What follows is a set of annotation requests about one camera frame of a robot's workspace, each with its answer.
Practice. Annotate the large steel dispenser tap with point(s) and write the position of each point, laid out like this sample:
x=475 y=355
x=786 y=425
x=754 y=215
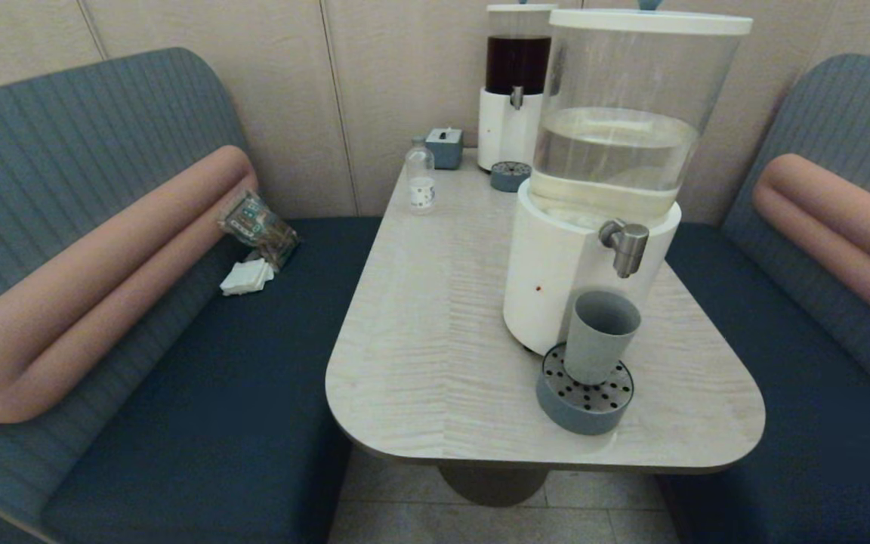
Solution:
x=630 y=248

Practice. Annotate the small steel dispenser tap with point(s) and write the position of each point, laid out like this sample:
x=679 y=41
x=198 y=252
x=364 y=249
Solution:
x=516 y=97

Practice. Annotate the large clear water dispenser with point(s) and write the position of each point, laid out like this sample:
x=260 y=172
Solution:
x=548 y=279

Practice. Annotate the clear plastic snack packet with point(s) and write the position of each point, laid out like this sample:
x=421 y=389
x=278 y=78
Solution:
x=254 y=226

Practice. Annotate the large blue perforated drip tray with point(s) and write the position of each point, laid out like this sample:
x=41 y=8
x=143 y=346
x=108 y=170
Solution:
x=582 y=417

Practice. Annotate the blue tissue box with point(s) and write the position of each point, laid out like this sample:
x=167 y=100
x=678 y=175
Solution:
x=446 y=152

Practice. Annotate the white folded napkin stack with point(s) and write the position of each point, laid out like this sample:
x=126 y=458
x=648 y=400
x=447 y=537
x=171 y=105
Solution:
x=245 y=278

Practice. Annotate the blue ribbed booth bench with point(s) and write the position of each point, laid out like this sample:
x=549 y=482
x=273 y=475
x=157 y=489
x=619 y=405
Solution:
x=820 y=423
x=50 y=151

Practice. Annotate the pink bolster cushion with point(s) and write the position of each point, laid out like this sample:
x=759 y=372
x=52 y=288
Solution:
x=103 y=287
x=835 y=223

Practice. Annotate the small blue perforated drip tray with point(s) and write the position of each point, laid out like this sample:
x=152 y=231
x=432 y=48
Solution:
x=509 y=181

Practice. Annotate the small clear glass bottle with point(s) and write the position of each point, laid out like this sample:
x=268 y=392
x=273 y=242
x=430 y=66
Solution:
x=420 y=195

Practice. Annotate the light grey plastic cup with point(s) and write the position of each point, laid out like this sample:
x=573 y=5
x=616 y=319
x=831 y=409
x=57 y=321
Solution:
x=597 y=347

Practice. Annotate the dark drink dispenser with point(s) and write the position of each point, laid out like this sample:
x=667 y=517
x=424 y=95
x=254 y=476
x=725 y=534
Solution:
x=503 y=132

